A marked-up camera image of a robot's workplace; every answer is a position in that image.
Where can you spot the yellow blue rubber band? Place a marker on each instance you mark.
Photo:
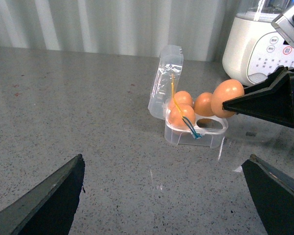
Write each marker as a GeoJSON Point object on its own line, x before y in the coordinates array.
{"type": "Point", "coordinates": [190, 126]}

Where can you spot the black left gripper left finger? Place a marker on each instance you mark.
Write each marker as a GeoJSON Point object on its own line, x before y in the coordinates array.
{"type": "Point", "coordinates": [49, 208]}

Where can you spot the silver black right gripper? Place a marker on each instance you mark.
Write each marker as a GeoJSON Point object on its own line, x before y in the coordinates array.
{"type": "Point", "coordinates": [272, 99]}

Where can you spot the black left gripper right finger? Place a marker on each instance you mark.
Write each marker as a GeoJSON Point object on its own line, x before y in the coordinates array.
{"type": "Point", "coordinates": [272, 192]}

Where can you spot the brown egg front left box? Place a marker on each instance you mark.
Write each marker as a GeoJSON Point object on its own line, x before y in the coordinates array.
{"type": "Point", "coordinates": [180, 114]}

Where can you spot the brown egg back left box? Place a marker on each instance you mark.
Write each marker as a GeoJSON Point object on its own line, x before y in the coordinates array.
{"type": "Point", "coordinates": [181, 97]}

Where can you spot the white soy milk maker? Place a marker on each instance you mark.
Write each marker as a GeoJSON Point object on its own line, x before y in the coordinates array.
{"type": "Point", "coordinates": [254, 48]}

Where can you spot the brown egg back right box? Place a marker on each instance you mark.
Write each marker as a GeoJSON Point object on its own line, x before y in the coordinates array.
{"type": "Point", "coordinates": [202, 105]}

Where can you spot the brown egg box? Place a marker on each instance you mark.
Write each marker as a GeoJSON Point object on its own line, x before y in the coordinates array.
{"type": "Point", "coordinates": [181, 97]}
{"type": "Point", "coordinates": [202, 105]}
{"type": "Point", "coordinates": [180, 114]}

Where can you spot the clear plastic egg box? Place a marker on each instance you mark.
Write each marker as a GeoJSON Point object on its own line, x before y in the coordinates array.
{"type": "Point", "coordinates": [211, 128]}

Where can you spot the brown egg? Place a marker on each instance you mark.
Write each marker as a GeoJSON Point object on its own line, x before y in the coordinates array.
{"type": "Point", "coordinates": [227, 90]}

